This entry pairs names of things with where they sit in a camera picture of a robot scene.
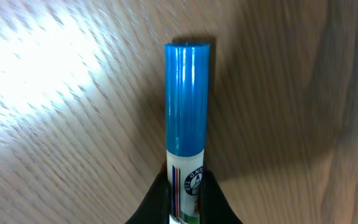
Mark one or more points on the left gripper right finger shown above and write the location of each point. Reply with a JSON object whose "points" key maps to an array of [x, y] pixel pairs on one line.
{"points": [[214, 208]]}

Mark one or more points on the blue whiteboard marker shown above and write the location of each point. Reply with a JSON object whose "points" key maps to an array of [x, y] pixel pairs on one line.
{"points": [[186, 102]]}

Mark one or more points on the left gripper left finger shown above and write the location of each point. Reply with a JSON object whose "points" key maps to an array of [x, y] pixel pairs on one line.
{"points": [[155, 207]]}

